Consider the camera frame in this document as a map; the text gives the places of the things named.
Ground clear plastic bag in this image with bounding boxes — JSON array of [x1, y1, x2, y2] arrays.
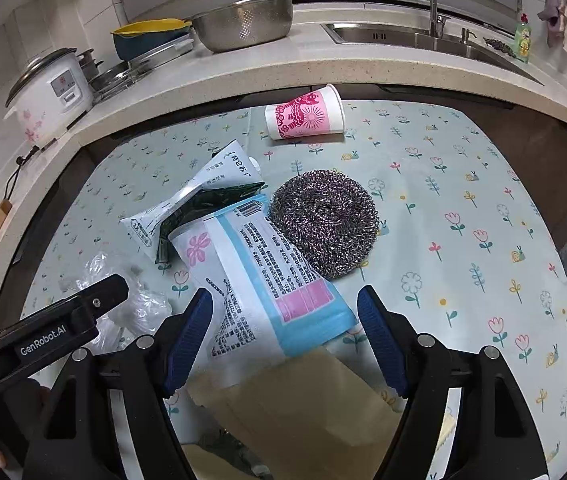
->
[[59, 252, 173, 356]]

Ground blue pink white wrapper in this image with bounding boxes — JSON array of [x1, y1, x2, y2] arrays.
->
[[169, 194, 356, 362]]

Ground beige paper bag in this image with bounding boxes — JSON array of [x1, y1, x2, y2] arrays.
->
[[187, 348, 402, 479]]

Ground steel wool scrubber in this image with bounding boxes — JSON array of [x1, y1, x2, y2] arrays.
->
[[268, 170, 380, 280]]

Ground white green milk carton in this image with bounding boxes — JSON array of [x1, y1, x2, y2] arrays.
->
[[122, 140, 265, 264]]

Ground pink white paper cup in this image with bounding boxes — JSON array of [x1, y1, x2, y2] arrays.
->
[[264, 84, 345, 141]]

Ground operator hand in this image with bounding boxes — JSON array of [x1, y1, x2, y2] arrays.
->
[[0, 378, 50, 469]]

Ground floral pale green tablecloth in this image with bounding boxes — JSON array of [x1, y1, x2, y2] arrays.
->
[[24, 101, 567, 479]]

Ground round steel steamer rack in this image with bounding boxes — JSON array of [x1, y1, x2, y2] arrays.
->
[[88, 62, 152, 105]]

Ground white floral rice cooker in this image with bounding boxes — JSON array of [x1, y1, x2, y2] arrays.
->
[[4, 48, 94, 150]]

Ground stainless steel sink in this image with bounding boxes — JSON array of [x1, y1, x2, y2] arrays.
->
[[321, 23, 541, 84]]

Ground yellow blue plastic basin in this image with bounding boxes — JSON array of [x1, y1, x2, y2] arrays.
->
[[111, 18, 192, 62]]

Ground dark scouring pad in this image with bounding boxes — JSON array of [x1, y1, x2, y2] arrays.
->
[[484, 38, 517, 58]]

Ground steel colander bowl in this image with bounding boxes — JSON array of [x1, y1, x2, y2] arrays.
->
[[189, 0, 293, 53]]

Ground green dish soap bottle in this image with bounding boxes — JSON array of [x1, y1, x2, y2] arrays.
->
[[512, 13, 532, 63]]

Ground hanging purple beige cloths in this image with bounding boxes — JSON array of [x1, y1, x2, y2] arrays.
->
[[537, 0, 567, 52]]

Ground black power cord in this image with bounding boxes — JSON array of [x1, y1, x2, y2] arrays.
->
[[1, 144, 43, 201]]

